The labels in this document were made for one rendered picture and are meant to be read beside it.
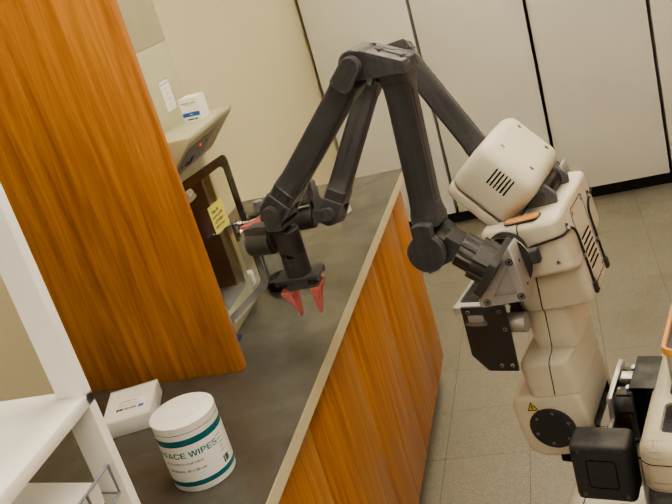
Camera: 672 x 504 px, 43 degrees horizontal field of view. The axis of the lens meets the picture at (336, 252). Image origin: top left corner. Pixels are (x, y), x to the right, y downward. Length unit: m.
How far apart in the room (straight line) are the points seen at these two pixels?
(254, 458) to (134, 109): 0.79
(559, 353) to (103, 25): 1.19
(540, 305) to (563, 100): 3.26
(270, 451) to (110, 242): 0.65
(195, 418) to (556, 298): 0.78
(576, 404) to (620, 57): 3.30
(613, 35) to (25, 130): 3.58
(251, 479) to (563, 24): 3.70
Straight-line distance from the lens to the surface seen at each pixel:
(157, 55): 2.23
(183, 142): 1.99
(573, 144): 5.10
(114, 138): 1.97
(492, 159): 1.71
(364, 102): 2.10
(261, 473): 1.71
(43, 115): 2.03
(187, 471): 1.71
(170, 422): 1.68
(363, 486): 2.31
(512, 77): 5.00
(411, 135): 1.60
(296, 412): 1.86
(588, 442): 1.88
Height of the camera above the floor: 1.86
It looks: 20 degrees down
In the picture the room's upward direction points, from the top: 17 degrees counter-clockwise
